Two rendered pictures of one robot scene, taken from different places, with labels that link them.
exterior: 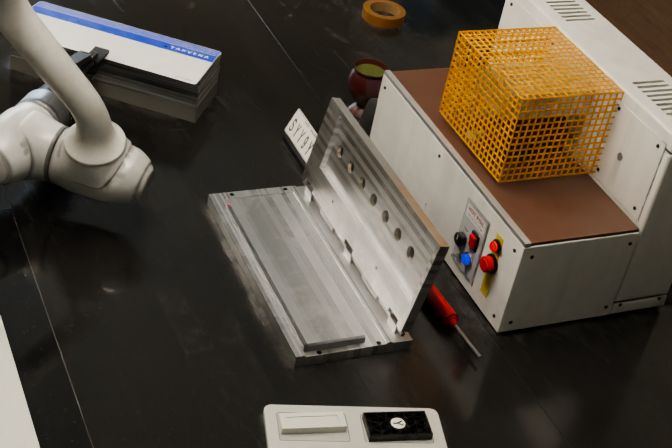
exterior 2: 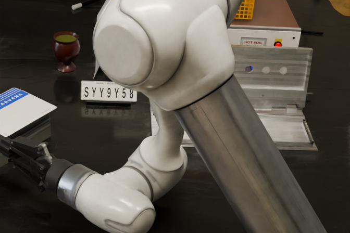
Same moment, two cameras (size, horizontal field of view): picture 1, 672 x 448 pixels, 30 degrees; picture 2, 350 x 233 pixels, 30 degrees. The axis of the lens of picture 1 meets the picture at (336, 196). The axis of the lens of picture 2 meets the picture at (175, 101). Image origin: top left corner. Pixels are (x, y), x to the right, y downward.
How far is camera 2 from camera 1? 1.95 m
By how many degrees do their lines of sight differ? 54
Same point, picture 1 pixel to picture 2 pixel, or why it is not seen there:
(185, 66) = (29, 105)
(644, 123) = not seen: outside the picture
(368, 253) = (250, 93)
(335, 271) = not seen: hidden behind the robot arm
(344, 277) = not seen: hidden behind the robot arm
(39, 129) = (132, 179)
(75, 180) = (171, 184)
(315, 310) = (275, 133)
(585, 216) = (275, 8)
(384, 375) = (321, 128)
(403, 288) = (290, 89)
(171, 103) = (36, 136)
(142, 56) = (6, 121)
